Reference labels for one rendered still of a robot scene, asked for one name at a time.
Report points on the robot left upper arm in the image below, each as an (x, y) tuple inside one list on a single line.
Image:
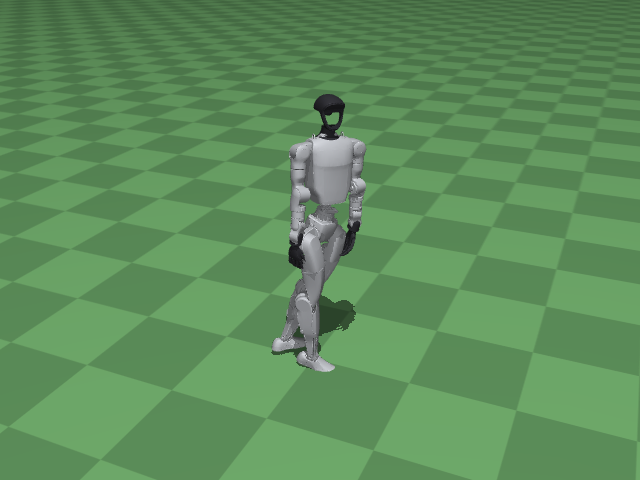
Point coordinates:
[(357, 184)]

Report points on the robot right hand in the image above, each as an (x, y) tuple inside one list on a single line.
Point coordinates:
[(295, 253)]

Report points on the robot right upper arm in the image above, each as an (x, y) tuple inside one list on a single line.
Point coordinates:
[(298, 155)]

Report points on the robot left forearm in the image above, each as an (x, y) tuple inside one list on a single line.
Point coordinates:
[(355, 208)]

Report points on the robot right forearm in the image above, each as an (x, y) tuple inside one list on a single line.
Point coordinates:
[(297, 216)]

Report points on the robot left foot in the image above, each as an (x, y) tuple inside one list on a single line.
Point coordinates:
[(295, 342)]

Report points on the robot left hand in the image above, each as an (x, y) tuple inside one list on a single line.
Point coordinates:
[(350, 238)]

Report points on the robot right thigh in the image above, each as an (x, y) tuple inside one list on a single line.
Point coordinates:
[(313, 271)]

